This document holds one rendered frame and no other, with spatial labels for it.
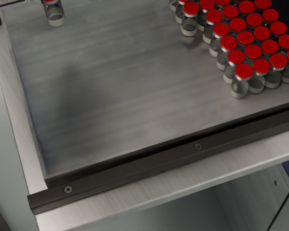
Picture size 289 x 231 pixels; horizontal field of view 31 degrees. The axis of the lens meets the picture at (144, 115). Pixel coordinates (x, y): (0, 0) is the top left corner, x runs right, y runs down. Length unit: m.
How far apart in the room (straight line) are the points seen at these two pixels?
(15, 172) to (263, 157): 1.10
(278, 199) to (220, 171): 0.42
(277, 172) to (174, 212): 0.60
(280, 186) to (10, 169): 0.90
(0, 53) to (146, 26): 0.20
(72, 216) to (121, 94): 0.17
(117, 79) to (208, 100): 0.12
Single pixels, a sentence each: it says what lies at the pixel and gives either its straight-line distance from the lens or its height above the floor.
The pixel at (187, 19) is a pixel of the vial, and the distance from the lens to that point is 0.69.
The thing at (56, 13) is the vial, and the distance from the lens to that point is 0.65.
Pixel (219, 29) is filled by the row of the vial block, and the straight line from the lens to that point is 0.67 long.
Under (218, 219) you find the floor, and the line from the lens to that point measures 1.54.
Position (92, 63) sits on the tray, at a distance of 0.69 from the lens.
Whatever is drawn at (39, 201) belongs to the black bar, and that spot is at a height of 0.90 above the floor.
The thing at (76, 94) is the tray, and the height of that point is 0.88.
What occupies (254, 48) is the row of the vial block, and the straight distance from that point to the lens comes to 0.66.
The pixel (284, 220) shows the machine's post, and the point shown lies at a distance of 1.04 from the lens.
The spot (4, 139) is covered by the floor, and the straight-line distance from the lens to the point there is 1.69.
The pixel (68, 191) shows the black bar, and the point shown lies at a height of 0.90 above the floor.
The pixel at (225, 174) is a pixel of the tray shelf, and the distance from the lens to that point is 0.62.
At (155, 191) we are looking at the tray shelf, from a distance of 0.60.
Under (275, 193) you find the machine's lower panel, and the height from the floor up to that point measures 0.51.
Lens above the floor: 1.44
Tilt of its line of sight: 60 degrees down
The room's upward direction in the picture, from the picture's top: 2 degrees counter-clockwise
